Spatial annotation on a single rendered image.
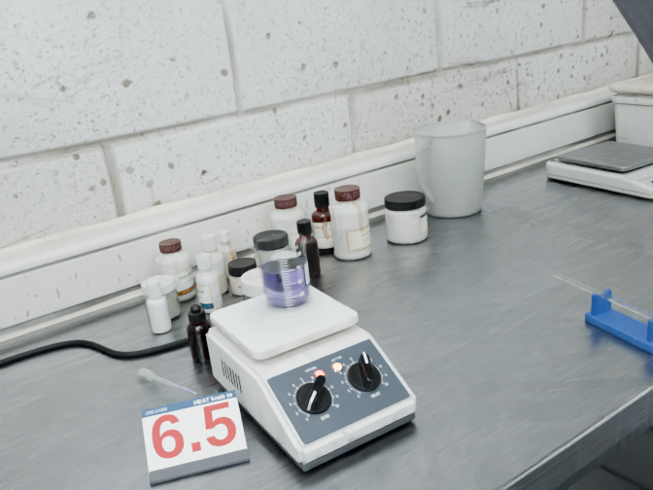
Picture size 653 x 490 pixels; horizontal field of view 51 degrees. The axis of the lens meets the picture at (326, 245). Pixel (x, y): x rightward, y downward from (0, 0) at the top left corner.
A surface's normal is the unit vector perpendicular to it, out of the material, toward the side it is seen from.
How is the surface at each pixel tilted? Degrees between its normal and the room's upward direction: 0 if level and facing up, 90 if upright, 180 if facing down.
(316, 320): 0
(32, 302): 90
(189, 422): 40
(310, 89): 90
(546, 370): 0
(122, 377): 0
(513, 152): 90
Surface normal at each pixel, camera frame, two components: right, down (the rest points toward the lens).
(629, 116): -0.82, 0.33
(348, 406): 0.17, -0.69
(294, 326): -0.11, -0.93
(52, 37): 0.58, 0.22
